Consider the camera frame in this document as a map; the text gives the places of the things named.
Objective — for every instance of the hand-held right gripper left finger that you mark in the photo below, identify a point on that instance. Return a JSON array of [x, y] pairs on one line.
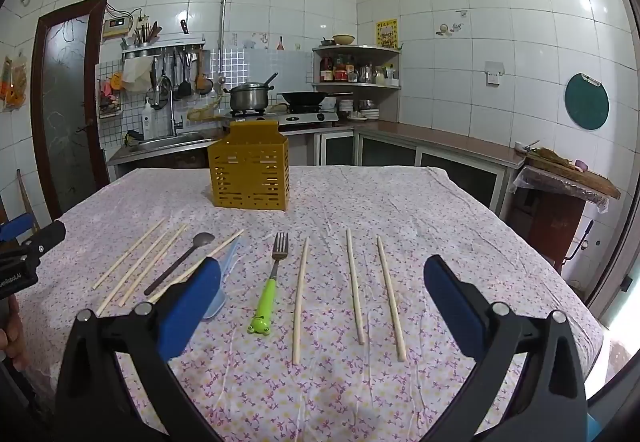
[[192, 312]]

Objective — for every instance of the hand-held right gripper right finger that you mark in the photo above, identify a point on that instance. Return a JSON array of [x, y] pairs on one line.
[[452, 312]]

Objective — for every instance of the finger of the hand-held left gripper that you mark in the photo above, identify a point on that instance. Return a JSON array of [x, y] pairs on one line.
[[47, 234], [15, 226]]

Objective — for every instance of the light blue plastic spoon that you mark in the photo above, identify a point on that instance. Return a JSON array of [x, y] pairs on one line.
[[217, 304]]

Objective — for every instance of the yellow slotted utensil holder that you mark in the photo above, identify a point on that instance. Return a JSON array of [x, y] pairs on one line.
[[250, 182]]

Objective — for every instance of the metal cup of utensils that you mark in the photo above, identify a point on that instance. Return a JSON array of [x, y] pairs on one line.
[[145, 36]]

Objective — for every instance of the person's left hand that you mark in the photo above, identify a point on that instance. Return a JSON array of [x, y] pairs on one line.
[[12, 337]]

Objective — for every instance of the brown-framed glass door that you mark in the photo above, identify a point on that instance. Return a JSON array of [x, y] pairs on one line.
[[65, 122]]

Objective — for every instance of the dark dish scrubber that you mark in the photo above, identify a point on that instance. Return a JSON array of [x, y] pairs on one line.
[[132, 139]]

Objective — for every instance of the red side table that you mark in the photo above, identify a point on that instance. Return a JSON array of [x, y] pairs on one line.
[[555, 227]]

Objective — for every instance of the hanging snack bags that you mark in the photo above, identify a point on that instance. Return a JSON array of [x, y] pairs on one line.
[[12, 82]]

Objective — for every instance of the metal sink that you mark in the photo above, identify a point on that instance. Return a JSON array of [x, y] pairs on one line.
[[165, 142]]

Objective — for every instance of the floral tablecloth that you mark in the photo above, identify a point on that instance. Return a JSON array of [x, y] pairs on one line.
[[350, 202]]

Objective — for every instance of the white soap bottle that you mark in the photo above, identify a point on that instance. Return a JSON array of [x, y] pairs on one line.
[[149, 122]]

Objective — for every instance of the metal faucet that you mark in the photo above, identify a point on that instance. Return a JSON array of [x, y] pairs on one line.
[[172, 117]]

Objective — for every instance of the kitchen counter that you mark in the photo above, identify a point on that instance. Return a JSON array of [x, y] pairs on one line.
[[450, 137]]

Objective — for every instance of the wooden chopping board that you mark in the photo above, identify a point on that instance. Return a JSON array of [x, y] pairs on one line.
[[575, 179]]

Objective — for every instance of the white hanging cloth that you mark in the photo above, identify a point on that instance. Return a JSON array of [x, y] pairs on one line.
[[136, 75]]

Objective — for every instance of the black hanging spatula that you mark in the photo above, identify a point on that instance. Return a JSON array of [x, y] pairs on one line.
[[184, 87]]

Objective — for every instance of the hanging ladle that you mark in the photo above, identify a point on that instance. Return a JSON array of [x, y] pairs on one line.
[[204, 83]]

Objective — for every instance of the stack of white plates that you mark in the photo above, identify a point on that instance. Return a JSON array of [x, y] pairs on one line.
[[362, 112]]

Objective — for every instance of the steel cooking pot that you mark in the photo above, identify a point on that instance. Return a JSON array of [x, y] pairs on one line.
[[250, 97]]

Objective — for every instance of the gas stove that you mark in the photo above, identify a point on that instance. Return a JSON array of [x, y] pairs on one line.
[[305, 118]]

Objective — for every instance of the black wok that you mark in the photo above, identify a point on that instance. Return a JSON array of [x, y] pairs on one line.
[[302, 98]]

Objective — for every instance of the round green cutting board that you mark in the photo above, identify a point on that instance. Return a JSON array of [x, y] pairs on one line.
[[586, 102]]

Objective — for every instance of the metal kettle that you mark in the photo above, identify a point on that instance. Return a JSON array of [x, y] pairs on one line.
[[366, 74]]

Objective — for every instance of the red sauce bottle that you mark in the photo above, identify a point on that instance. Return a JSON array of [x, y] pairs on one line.
[[326, 70], [340, 70]]

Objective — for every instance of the corner shelf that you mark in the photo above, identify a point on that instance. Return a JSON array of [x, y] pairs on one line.
[[360, 49]]

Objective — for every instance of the beige bowl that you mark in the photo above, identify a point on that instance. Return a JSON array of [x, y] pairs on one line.
[[344, 40]]

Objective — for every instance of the orange wall control box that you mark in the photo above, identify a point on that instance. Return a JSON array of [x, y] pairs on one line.
[[116, 28]]

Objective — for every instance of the metal wall utensil rack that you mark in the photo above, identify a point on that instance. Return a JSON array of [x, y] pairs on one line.
[[165, 50]]

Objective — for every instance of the white wall socket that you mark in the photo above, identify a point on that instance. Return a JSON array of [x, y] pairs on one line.
[[494, 77]]

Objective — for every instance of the yellow wall poster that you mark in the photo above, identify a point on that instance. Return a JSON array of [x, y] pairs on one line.
[[387, 34]]

